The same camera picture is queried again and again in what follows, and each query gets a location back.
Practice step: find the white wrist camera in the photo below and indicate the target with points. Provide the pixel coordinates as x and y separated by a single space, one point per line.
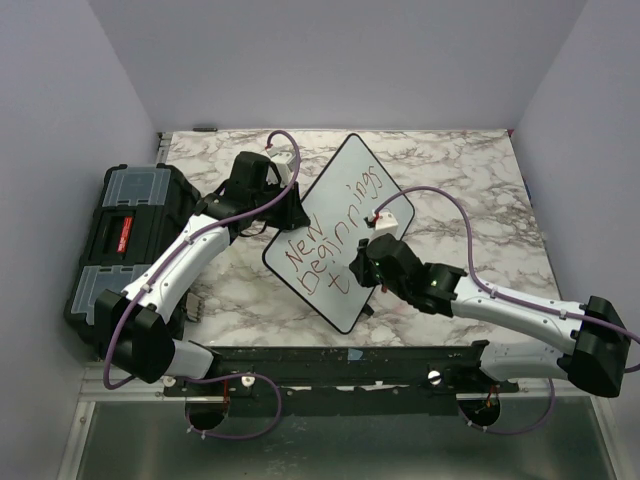
381 223
282 166

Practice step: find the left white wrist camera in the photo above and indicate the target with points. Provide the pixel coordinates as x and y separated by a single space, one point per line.
282 166

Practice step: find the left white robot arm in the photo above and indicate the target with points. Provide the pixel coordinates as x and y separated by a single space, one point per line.
132 325

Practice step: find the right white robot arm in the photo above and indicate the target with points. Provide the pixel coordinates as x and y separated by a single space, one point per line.
584 344

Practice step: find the black mounting rail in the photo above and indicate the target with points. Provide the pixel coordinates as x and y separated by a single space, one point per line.
342 381

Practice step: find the black plastic toolbox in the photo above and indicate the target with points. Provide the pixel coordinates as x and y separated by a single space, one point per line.
140 212

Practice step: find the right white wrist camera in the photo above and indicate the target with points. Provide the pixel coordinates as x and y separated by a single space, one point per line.
381 223

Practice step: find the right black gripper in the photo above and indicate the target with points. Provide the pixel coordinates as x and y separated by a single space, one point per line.
359 265

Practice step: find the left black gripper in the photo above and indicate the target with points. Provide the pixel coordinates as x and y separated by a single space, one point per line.
294 216

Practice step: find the black framed whiteboard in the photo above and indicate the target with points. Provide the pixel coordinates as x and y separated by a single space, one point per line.
314 261

